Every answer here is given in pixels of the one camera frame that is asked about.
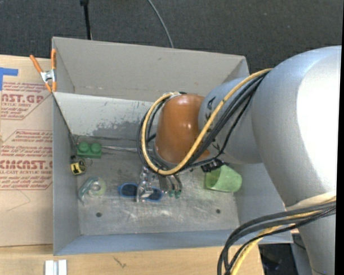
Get clear green tape dispenser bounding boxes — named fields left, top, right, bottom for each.
left=77, top=175, right=108, bottom=203

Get yellow and black tape measure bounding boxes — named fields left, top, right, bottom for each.
left=69, top=158, right=87, bottom=176

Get brown cardboard board red print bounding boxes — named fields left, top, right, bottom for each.
left=0, top=54, right=61, bottom=250

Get green toy brick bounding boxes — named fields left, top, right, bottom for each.
left=75, top=141, right=103, bottom=160

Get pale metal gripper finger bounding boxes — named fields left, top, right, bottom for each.
left=141, top=189, right=157, bottom=202
left=136, top=181, right=145, bottom=203

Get black cylinder on white bracket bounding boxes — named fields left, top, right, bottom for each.
left=200, top=158, right=225, bottom=174

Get blue sunglasses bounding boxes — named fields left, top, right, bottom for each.
left=116, top=183, right=164, bottom=203

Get grey metal bin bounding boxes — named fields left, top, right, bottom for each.
left=43, top=36, right=300, bottom=265

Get green plastic cup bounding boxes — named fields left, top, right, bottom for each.
left=203, top=163, right=243, bottom=193

